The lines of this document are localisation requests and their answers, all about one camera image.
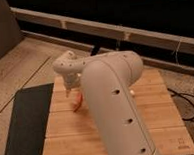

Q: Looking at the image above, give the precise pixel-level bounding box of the orange red pepper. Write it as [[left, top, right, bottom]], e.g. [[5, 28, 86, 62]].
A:
[[73, 93, 83, 112]]

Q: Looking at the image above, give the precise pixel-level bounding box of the wooden shelf rail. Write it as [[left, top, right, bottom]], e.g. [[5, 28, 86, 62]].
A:
[[10, 7, 194, 54]]

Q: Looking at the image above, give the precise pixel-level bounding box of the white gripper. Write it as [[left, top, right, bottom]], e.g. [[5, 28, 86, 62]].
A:
[[63, 73, 80, 97]]

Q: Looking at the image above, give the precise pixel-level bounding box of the brown cabinet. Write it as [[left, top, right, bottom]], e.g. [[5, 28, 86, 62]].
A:
[[0, 0, 24, 59]]

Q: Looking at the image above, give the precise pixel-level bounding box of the black floor mat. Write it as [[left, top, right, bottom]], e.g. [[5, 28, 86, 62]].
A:
[[4, 83, 53, 155]]

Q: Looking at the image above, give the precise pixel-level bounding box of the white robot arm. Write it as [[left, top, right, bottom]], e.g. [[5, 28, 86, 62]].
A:
[[53, 51, 161, 155]]

